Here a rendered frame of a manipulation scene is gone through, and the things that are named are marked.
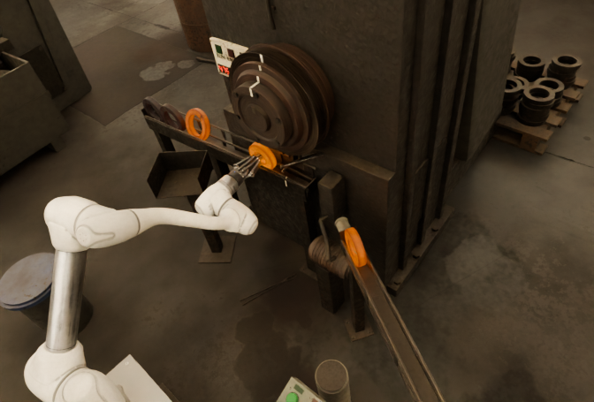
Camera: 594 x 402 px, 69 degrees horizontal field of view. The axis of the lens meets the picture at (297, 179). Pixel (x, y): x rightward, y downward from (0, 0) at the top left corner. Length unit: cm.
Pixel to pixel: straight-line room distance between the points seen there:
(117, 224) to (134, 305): 124
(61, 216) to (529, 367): 205
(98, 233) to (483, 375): 175
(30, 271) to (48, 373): 84
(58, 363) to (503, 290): 204
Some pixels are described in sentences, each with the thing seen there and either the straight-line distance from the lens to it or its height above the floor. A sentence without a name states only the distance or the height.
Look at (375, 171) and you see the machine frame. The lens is 176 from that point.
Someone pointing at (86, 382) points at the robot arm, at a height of 71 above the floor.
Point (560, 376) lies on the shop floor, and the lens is 242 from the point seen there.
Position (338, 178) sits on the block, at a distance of 184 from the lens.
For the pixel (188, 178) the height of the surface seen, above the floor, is 60.
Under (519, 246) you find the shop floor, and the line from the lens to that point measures 274.
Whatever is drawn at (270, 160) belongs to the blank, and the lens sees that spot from 202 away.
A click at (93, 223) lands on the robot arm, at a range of 151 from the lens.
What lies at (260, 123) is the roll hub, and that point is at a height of 111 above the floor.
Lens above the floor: 211
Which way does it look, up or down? 45 degrees down
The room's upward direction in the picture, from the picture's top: 10 degrees counter-clockwise
